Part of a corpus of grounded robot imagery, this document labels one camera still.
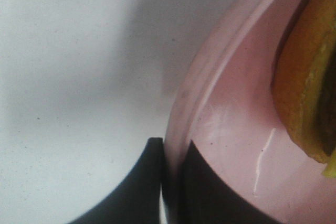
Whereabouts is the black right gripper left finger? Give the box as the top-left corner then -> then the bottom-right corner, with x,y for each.
72,137 -> 164,224

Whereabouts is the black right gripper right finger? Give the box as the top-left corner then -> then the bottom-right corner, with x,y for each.
168,142 -> 278,223

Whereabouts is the pink round plate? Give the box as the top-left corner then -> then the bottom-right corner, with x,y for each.
163,0 -> 335,223

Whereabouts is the toy hamburger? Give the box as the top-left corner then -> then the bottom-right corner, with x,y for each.
272,0 -> 335,178

